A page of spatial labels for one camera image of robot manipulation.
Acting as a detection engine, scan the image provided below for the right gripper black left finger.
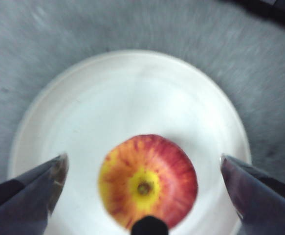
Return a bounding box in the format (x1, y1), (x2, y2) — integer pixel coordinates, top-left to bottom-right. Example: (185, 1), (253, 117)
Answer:
(0, 153), (70, 235)

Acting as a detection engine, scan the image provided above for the cream yellow round plate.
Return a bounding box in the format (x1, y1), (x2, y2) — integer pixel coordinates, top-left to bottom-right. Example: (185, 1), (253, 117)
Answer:
(7, 49), (252, 235)

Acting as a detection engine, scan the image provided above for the red yellow apple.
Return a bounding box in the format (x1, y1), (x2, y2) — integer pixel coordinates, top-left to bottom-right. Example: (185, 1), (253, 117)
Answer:
(98, 134), (198, 232)

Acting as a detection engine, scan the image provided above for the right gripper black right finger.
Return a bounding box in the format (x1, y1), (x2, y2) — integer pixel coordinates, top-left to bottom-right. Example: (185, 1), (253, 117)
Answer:
(220, 153), (285, 235)

